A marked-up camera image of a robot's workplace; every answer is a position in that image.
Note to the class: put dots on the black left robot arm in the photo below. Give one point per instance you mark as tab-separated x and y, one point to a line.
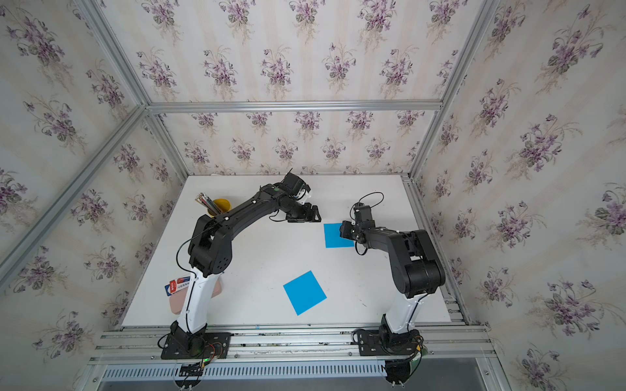
210	247

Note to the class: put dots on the pink pencil case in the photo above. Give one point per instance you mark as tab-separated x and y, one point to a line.
177	301

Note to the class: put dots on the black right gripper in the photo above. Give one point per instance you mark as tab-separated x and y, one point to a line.
344	229

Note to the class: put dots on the blue paper sheet front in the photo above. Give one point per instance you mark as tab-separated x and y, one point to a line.
304	293

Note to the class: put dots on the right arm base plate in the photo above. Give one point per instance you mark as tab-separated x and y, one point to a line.
382	342

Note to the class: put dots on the white pen box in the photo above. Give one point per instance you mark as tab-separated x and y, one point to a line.
177	285

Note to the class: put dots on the yellow pen cup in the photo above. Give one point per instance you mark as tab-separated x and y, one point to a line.
218	206

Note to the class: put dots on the blue paper sheet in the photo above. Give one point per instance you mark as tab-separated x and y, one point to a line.
304	293
333	238

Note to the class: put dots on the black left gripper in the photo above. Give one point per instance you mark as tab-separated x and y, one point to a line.
306	217

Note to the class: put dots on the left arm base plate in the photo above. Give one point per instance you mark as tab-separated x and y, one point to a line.
195	346

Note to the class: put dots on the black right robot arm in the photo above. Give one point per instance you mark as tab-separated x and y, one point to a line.
416	269

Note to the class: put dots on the aluminium rail frame front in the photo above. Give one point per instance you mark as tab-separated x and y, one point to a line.
263	353

